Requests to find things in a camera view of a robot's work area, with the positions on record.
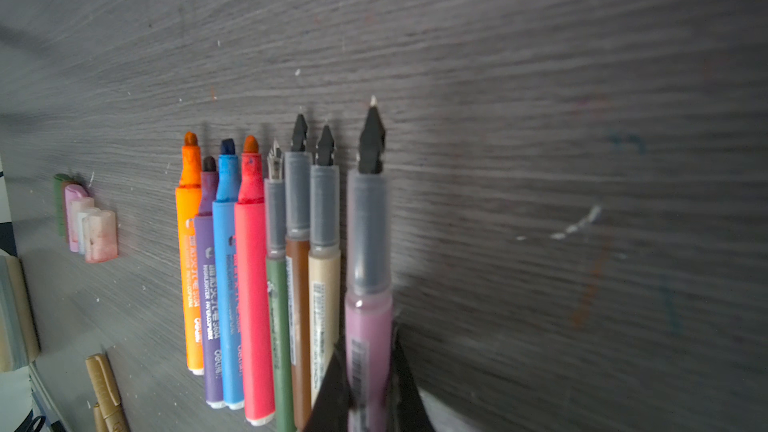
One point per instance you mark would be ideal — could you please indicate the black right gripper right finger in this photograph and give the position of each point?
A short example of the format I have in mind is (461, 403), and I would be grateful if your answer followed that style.
(405, 410)

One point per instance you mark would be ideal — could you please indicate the green marker pen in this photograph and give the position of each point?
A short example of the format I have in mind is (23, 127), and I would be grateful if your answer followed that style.
(278, 288)

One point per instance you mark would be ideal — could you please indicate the dark brown marker pen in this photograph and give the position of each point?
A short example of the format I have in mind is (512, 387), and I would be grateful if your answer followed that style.
(297, 162)

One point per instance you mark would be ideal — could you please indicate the light pink marker pen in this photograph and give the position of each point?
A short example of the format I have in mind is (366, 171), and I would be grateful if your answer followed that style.
(369, 298)

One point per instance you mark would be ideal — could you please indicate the beige sponge block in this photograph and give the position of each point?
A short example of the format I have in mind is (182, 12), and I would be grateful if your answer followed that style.
(19, 339)

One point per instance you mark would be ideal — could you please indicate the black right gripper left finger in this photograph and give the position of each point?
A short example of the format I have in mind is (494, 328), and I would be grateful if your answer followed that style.
(331, 408)

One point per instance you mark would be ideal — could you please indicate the orange marker pen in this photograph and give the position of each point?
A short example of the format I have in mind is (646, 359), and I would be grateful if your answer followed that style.
(188, 195)

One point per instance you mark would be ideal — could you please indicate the dark green pen cap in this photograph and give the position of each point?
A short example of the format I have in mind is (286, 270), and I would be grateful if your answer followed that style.
(60, 182)

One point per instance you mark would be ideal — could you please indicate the purple marker pen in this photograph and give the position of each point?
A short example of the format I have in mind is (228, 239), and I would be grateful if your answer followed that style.
(205, 250)

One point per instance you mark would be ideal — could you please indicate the tan marker pen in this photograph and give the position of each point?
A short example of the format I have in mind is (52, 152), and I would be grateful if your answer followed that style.
(107, 392)

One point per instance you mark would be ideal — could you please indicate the blue marker pen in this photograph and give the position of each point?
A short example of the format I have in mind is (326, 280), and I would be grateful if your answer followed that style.
(225, 249)

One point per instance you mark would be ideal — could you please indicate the cream green-capped pen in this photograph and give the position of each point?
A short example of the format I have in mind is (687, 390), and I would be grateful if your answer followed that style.
(324, 258)

